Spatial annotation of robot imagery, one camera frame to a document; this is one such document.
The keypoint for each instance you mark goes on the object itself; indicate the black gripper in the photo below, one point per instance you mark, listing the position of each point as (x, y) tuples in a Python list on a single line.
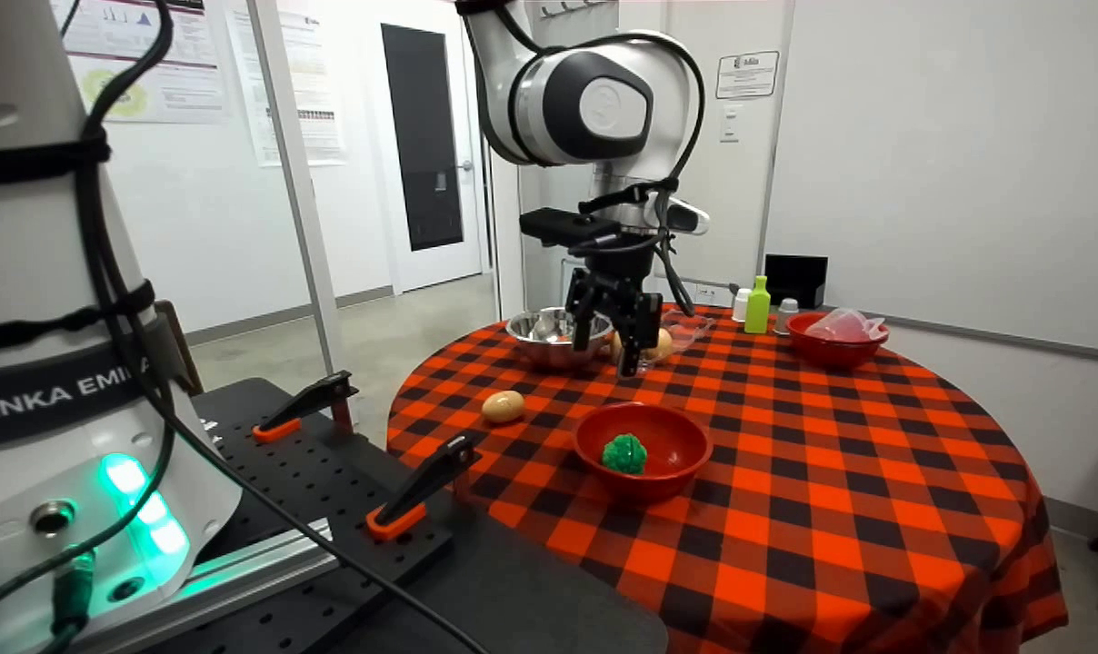
[(616, 261)]

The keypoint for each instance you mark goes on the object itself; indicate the green plastic broccoli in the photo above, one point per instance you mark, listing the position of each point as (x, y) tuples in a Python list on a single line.
[(627, 456)]

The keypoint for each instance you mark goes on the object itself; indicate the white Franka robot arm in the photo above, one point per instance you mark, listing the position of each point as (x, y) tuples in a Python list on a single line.
[(596, 112)]

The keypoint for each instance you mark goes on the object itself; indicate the shiny metal bowl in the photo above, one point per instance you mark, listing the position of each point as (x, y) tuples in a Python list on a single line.
[(542, 336)]

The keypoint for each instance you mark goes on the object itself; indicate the empty red bowl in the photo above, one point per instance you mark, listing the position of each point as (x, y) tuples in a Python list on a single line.
[(676, 467)]

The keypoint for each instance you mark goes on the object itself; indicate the red bowl with plastic wrap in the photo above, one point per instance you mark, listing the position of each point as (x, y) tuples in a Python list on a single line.
[(836, 343)]

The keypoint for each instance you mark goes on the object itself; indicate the small beige egg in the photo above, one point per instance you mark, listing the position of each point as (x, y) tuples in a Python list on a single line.
[(664, 343)]

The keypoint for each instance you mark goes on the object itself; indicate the clear plastic egg container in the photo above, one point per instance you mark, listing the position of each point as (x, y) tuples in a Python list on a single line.
[(680, 336)]

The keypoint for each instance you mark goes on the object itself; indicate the small white bottle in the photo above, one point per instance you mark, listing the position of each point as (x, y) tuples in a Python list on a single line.
[(739, 306)]

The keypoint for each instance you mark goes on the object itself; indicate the beige plastic potato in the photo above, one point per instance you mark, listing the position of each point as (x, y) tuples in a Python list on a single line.
[(502, 405)]

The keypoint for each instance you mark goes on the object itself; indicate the green bottle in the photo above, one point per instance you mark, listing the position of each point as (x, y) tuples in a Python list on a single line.
[(758, 306)]

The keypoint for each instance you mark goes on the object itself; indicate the black clamp with orange tip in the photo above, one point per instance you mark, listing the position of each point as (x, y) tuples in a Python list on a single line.
[(299, 411), (422, 489)]

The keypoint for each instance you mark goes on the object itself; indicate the door with dark window pane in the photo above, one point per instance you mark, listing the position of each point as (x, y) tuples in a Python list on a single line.
[(422, 152)]

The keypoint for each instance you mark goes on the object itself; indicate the orange black checkered tablecloth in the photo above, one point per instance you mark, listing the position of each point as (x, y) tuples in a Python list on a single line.
[(841, 510)]

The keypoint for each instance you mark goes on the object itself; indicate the black perforated mounting board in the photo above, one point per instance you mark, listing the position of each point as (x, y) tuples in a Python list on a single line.
[(333, 486)]

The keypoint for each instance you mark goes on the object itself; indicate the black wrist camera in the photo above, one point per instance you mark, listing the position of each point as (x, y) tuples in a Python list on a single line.
[(560, 228)]

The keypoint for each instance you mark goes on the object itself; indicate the black wall box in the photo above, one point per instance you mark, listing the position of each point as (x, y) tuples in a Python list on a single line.
[(796, 277)]

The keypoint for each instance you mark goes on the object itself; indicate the white wall sign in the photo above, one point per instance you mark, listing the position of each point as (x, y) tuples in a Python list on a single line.
[(747, 74)]

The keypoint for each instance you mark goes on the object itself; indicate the aluminium frame pole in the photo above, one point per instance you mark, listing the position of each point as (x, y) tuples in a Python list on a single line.
[(295, 182)]

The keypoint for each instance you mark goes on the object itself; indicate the wall poster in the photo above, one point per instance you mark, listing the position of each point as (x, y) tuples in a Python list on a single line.
[(152, 59)]

